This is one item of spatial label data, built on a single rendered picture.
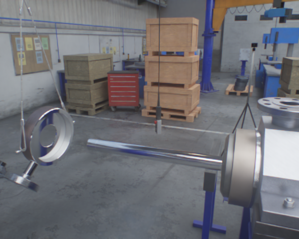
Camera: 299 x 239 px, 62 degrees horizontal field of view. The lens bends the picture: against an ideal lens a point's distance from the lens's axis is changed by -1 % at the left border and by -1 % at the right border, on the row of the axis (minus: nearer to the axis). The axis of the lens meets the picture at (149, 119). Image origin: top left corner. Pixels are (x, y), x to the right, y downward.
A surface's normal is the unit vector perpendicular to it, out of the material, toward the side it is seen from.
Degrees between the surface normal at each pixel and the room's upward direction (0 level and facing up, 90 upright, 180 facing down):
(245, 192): 99
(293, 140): 45
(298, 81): 90
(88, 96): 90
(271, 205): 0
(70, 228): 0
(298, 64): 90
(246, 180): 80
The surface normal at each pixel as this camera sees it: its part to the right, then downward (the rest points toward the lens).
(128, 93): -0.02, 0.30
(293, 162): -0.23, -0.47
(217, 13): -0.79, 0.18
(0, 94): 0.93, 0.11
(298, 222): -0.33, 0.29
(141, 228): 0.00, -0.95
